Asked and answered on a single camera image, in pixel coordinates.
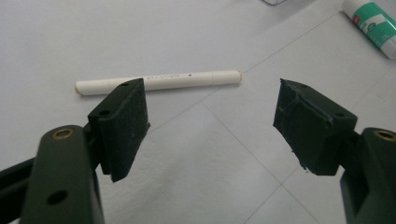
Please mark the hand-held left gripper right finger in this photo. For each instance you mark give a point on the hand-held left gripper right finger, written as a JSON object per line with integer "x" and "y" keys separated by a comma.
{"x": 311, "y": 133}

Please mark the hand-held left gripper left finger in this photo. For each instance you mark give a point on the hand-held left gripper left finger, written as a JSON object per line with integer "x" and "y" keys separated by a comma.
{"x": 121, "y": 130}

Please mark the white marker pen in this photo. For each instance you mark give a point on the white marker pen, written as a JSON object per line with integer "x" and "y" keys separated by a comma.
{"x": 186, "y": 79}

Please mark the green and white glue stick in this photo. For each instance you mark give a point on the green and white glue stick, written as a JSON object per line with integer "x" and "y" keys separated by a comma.
{"x": 373, "y": 21}

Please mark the clear plastic container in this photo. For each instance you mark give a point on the clear plastic container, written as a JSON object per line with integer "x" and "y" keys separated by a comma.
{"x": 274, "y": 2}

